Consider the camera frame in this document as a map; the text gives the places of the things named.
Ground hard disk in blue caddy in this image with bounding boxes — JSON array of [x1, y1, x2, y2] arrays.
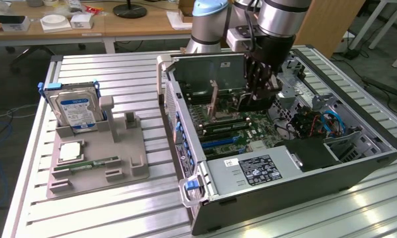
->
[[37, 80, 101, 131]]

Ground brown cardboard box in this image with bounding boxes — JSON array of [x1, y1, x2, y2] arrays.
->
[[179, 0, 197, 16]]

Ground blue floor cable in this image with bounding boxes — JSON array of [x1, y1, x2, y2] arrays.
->
[[0, 119, 13, 214]]

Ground white box with black top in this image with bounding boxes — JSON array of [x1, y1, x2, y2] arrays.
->
[[0, 15, 31, 32]]

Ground CPU socket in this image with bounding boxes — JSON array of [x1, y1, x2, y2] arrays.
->
[[216, 104, 235, 122]]

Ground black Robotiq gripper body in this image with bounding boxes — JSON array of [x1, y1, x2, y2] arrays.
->
[[249, 34, 299, 73]]

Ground black chair base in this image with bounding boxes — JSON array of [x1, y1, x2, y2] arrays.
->
[[360, 74, 397, 100]]

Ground graphics card with metal bracket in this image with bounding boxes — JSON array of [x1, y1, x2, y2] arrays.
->
[[208, 79, 276, 122]]

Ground white box with label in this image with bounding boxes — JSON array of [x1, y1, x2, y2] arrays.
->
[[69, 13, 96, 30]]

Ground RAM stick with white label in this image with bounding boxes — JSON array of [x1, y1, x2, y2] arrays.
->
[[203, 121, 249, 133]]

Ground black round lamp base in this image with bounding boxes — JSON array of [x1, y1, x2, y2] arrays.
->
[[112, 0, 148, 19]]

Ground green RAM stick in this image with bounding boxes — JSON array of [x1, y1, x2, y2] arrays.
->
[[55, 156, 121, 172]]

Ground wooden cabinet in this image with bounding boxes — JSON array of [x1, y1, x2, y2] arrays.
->
[[293, 0, 367, 58]]

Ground grey power supply unit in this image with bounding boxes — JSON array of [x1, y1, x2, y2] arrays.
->
[[205, 146, 301, 197]]

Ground green motherboard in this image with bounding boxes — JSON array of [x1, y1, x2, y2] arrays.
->
[[185, 84, 285, 160]]

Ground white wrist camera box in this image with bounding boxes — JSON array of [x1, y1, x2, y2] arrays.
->
[[225, 25, 256, 52]]

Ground white papers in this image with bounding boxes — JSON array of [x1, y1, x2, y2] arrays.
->
[[167, 11, 196, 30]]

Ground blue expansion slot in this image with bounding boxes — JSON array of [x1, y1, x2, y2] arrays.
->
[[200, 136, 237, 149]]

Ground grey plastic parts rack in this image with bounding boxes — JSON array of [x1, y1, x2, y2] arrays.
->
[[45, 96, 152, 200]]

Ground black camera cable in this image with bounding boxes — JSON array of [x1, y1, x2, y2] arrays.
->
[[243, 0, 263, 52]]

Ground blue wire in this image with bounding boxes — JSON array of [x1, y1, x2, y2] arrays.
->
[[319, 111, 347, 137]]

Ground open black PC case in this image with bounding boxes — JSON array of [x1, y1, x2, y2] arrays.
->
[[156, 48, 397, 236]]

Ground silver CPU chip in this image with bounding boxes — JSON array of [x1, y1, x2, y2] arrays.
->
[[59, 142, 84, 162]]

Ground white round container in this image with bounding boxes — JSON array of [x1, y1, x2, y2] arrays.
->
[[40, 14, 73, 33]]

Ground wooden desk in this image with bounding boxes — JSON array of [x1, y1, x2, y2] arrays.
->
[[0, 0, 285, 48]]

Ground metal disk bay cage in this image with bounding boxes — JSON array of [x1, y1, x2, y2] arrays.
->
[[269, 56, 319, 119]]

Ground white table frame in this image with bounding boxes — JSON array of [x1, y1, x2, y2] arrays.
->
[[349, 0, 397, 67]]

